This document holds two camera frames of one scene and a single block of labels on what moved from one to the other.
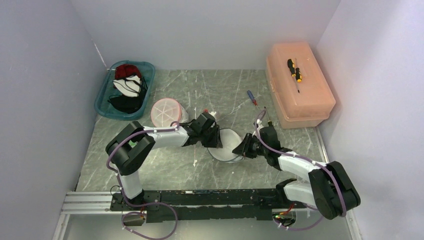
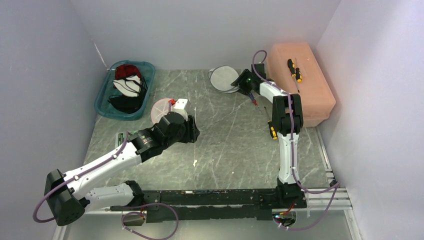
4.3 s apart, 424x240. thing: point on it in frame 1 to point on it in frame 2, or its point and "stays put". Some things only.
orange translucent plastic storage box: [302, 95] stays put
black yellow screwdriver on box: [295, 72] stays put
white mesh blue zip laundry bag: [230, 140] to [221, 78]
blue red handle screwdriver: [252, 97] stays put
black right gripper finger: [243, 147] to [244, 80]
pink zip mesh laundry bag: [165, 111] stays put
